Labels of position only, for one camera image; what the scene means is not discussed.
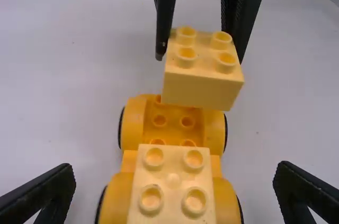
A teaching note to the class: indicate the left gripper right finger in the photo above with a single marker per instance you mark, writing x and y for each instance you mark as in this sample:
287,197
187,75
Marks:
307,197

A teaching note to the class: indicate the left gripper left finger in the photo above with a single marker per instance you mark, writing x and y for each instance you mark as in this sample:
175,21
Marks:
34,202

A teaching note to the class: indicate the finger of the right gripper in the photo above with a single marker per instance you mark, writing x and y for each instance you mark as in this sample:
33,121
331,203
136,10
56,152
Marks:
246,1
165,4

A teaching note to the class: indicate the yellow toy brick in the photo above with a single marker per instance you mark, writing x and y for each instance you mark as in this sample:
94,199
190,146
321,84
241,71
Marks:
201,86

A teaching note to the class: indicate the yellow toy car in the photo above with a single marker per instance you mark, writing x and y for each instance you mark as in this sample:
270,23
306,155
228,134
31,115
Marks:
169,189

